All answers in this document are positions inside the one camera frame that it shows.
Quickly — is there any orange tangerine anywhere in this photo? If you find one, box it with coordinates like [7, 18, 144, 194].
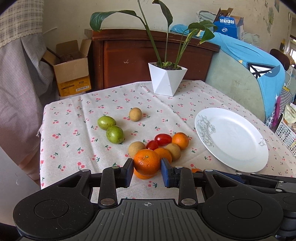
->
[154, 148, 172, 164]
[171, 132, 189, 150]
[191, 168, 203, 173]
[133, 149, 161, 176]
[133, 169, 157, 180]

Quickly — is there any brown longan fruit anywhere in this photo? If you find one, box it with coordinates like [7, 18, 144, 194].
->
[128, 141, 145, 159]
[129, 108, 142, 121]
[165, 143, 181, 161]

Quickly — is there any green jujube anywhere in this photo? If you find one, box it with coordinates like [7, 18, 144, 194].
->
[106, 126, 125, 144]
[97, 115, 116, 131]

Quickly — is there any white floral plate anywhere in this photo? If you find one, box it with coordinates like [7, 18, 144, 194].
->
[195, 108, 269, 173]

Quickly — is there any right red cherry tomato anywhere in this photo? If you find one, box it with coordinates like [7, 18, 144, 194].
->
[154, 133, 172, 146]

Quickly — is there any red cherry tomato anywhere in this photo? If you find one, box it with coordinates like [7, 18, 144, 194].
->
[146, 140, 159, 150]
[154, 133, 172, 146]

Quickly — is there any left red cherry tomato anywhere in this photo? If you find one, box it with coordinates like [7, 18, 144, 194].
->
[146, 140, 159, 150]

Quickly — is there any cherry print tablecloth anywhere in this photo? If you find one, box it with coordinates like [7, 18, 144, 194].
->
[40, 81, 295, 188]

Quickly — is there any white perforated basket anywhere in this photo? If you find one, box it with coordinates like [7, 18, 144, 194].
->
[275, 117, 296, 156]

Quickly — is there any white geometric plant pot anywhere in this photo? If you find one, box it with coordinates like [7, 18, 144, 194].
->
[148, 63, 187, 97]

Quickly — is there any blue cloth covered sofa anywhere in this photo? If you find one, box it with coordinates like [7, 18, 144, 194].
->
[169, 24, 287, 123]

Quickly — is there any dark wooden cabinet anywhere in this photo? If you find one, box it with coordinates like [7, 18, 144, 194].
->
[84, 29, 220, 91]

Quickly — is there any open cardboard box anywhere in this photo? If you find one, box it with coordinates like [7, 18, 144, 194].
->
[43, 39, 91, 97]

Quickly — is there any checkered fabric cover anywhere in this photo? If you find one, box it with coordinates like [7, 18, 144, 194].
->
[1, 1, 57, 181]

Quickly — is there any blue cardboard box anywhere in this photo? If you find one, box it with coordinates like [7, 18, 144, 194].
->
[213, 8, 244, 41]

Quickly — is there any green leafy plant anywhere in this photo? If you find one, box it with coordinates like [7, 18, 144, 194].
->
[89, 0, 219, 70]

